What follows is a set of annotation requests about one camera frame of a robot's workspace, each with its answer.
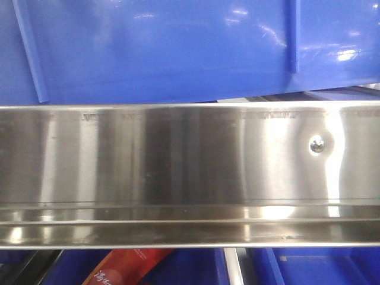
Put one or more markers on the blue plastic bin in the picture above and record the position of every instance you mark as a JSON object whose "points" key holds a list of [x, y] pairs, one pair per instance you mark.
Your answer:
{"points": [[107, 52]]}

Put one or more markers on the blue bin lower shelf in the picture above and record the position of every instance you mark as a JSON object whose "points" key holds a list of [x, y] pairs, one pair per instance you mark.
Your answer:
{"points": [[258, 266]]}

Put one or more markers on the red printed package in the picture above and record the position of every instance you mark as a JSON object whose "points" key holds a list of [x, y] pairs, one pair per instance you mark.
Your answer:
{"points": [[126, 266]]}

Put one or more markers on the stainless steel rack rail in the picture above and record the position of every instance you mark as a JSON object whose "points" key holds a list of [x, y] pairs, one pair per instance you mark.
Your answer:
{"points": [[189, 175]]}

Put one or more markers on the screw in steel rail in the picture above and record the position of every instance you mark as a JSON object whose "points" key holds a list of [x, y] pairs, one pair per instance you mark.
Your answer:
{"points": [[316, 145]]}

